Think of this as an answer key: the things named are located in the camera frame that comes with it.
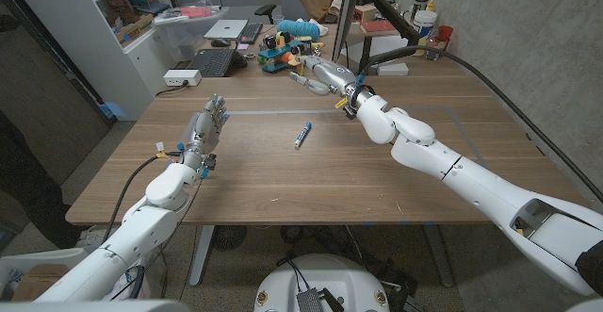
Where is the grey table leg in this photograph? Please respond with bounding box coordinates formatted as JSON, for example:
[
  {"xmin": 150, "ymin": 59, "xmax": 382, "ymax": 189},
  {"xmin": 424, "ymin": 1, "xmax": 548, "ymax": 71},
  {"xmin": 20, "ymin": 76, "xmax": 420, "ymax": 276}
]
[
  {"xmin": 423, "ymin": 224, "xmax": 456, "ymax": 288},
  {"xmin": 187, "ymin": 225, "xmax": 216, "ymax": 287}
]

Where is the pink cloth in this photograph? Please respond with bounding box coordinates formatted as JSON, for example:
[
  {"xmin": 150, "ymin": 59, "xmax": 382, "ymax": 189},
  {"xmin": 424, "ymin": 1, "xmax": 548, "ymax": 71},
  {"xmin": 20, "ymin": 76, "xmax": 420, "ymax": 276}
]
[{"xmin": 180, "ymin": 6, "xmax": 213, "ymax": 19}]

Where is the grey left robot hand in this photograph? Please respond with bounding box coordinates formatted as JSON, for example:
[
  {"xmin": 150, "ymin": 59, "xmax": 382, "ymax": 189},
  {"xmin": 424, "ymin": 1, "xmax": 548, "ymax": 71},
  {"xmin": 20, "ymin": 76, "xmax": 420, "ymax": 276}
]
[{"xmin": 181, "ymin": 93, "xmax": 231, "ymax": 172}]

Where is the teal yarn ball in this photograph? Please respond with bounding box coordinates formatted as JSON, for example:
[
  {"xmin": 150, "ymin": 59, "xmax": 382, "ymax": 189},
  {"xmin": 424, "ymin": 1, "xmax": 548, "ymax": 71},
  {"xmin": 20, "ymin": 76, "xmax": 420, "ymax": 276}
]
[{"xmin": 276, "ymin": 18, "xmax": 321, "ymax": 41}]

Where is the grey office chair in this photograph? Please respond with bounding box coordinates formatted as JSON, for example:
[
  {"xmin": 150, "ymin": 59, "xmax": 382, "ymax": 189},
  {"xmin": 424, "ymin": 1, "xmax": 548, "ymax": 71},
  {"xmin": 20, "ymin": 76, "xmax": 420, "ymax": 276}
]
[{"xmin": 253, "ymin": 0, "xmax": 312, "ymax": 25}]

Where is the white shoe-like cloth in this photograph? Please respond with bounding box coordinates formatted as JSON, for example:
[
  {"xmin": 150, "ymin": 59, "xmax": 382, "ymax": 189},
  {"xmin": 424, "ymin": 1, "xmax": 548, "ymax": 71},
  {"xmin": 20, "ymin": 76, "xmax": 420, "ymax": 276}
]
[{"xmin": 296, "ymin": 18, "xmax": 330, "ymax": 38}]

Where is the cardboard box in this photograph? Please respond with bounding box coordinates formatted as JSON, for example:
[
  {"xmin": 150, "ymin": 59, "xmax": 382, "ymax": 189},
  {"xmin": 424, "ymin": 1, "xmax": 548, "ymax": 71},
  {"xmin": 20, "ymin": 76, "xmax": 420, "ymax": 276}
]
[{"xmin": 106, "ymin": 12, "xmax": 155, "ymax": 44}]

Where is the black computer monitor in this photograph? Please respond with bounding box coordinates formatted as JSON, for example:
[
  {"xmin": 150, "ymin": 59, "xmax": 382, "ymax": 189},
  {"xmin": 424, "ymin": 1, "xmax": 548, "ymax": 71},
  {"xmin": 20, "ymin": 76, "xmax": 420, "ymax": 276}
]
[{"xmin": 331, "ymin": 0, "xmax": 362, "ymax": 62}]

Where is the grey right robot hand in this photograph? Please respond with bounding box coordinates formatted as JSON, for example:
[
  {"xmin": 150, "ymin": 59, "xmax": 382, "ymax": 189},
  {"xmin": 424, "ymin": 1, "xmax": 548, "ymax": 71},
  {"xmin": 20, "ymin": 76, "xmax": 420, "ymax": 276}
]
[{"xmin": 287, "ymin": 55, "xmax": 367, "ymax": 99}]

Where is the teal and yellow toy plane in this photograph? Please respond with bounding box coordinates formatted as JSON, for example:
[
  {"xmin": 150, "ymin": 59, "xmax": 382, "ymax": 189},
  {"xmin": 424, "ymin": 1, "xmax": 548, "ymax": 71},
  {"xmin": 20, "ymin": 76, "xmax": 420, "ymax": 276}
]
[{"xmin": 256, "ymin": 31, "xmax": 326, "ymax": 75}]

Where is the clear glass jar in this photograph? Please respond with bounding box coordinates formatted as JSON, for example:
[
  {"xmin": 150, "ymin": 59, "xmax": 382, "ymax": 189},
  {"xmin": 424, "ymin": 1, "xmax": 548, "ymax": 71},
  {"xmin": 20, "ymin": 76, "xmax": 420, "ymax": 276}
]
[{"xmin": 426, "ymin": 38, "xmax": 448, "ymax": 62}]

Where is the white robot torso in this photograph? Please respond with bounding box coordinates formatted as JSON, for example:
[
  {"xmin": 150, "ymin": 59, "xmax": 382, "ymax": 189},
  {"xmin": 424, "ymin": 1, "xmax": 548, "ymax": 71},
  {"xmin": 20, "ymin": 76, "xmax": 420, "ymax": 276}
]
[{"xmin": 253, "ymin": 254, "xmax": 391, "ymax": 312}]

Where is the round black fan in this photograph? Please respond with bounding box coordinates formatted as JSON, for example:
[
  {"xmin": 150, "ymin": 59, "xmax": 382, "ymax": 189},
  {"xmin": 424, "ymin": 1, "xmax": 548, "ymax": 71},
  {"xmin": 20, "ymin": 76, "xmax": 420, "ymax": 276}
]
[{"xmin": 210, "ymin": 225, "xmax": 249, "ymax": 252}]

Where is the small white box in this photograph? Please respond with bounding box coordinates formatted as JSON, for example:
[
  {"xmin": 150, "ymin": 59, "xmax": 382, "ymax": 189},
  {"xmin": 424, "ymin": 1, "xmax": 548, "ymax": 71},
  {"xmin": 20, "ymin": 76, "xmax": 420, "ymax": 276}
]
[{"xmin": 376, "ymin": 62, "xmax": 410, "ymax": 77}]

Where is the large black keyboard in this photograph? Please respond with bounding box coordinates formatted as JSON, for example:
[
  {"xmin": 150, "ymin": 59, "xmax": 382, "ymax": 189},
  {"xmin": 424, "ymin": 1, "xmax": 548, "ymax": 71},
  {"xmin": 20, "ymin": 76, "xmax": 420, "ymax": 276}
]
[{"xmin": 186, "ymin": 47, "xmax": 236, "ymax": 78}]

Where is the grey finned module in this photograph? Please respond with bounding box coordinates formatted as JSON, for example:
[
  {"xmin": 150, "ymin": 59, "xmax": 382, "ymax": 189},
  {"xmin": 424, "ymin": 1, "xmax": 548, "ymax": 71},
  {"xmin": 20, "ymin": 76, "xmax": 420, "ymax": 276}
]
[{"xmin": 295, "ymin": 288, "xmax": 326, "ymax": 312}]

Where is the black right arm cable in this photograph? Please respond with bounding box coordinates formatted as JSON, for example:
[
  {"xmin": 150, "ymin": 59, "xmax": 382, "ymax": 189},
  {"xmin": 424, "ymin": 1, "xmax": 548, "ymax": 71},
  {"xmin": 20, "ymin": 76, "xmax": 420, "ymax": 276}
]
[{"xmin": 358, "ymin": 45, "xmax": 603, "ymax": 205}]

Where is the white power strip box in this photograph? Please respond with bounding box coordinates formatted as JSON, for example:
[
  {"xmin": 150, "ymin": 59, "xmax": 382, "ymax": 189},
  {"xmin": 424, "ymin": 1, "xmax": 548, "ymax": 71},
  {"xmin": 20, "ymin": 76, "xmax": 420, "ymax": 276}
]
[{"xmin": 163, "ymin": 69, "xmax": 203, "ymax": 88}]

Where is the black-lid jar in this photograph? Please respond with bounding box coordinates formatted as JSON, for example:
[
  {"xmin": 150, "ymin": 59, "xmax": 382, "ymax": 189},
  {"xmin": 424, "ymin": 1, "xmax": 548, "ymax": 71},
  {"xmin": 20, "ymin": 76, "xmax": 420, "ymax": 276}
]
[{"xmin": 412, "ymin": 0, "xmax": 430, "ymax": 21}]

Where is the small black keyboard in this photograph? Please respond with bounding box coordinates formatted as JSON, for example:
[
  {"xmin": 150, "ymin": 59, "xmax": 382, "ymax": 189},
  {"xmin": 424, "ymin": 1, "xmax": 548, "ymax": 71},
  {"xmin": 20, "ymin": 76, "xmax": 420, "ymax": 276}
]
[{"xmin": 238, "ymin": 22, "xmax": 264, "ymax": 45}]

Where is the silver laptop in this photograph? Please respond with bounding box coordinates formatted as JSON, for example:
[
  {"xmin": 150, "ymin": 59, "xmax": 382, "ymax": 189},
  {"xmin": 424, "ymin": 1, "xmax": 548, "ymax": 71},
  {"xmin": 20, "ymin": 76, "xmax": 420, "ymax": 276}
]
[{"xmin": 203, "ymin": 18, "xmax": 250, "ymax": 41}]

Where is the clear plastic storage bin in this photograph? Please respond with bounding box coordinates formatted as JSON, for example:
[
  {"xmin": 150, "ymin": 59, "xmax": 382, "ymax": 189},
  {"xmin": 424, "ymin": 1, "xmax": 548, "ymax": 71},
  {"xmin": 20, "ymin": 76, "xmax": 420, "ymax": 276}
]
[{"xmin": 151, "ymin": 6, "xmax": 231, "ymax": 63}]

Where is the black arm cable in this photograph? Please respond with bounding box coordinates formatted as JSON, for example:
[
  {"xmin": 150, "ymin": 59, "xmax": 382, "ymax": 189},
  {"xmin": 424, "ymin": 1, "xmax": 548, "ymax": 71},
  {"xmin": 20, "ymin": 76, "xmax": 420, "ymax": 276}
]
[
  {"xmin": 358, "ymin": 45, "xmax": 603, "ymax": 205},
  {"xmin": 102, "ymin": 151, "xmax": 185, "ymax": 243}
]

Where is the person in dark clothes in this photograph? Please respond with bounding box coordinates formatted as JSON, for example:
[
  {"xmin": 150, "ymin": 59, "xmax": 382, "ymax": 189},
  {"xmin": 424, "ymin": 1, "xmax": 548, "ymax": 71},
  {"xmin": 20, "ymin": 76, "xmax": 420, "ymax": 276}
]
[{"xmin": 0, "ymin": 0, "xmax": 84, "ymax": 250}]

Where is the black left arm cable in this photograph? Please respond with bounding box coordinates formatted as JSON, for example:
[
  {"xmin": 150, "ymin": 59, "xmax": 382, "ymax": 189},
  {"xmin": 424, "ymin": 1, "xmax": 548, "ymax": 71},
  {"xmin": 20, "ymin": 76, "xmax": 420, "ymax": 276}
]
[{"xmin": 102, "ymin": 151, "xmax": 185, "ymax": 243}]

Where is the white plastic tub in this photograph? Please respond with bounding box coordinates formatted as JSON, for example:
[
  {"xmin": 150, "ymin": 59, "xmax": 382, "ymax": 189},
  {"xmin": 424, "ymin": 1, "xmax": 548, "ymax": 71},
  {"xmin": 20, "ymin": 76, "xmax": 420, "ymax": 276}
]
[{"xmin": 412, "ymin": 9, "xmax": 438, "ymax": 40}]

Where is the blue and white marker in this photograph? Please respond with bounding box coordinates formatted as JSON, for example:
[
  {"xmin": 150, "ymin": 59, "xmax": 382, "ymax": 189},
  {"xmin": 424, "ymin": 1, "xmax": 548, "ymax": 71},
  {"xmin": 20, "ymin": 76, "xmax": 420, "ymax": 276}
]
[{"xmin": 294, "ymin": 122, "xmax": 313, "ymax": 149}]

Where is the small brown box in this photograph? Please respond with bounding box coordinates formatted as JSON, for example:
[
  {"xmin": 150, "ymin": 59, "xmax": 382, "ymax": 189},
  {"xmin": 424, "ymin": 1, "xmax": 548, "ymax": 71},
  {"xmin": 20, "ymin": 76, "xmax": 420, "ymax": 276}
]
[{"xmin": 352, "ymin": 4, "xmax": 378, "ymax": 24}]

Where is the red book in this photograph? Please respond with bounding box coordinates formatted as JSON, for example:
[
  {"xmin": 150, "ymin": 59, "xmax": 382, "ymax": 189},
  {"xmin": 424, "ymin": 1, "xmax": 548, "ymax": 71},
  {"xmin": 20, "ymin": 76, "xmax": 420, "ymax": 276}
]
[{"xmin": 360, "ymin": 19, "xmax": 399, "ymax": 37}]

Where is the white shelf cabinet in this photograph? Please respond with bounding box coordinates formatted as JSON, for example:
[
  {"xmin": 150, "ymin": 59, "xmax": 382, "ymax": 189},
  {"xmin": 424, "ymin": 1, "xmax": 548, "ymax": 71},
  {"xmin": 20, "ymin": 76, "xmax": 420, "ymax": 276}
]
[{"xmin": 4, "ymin": 0, "xmax": 178, "ymax": 123}]

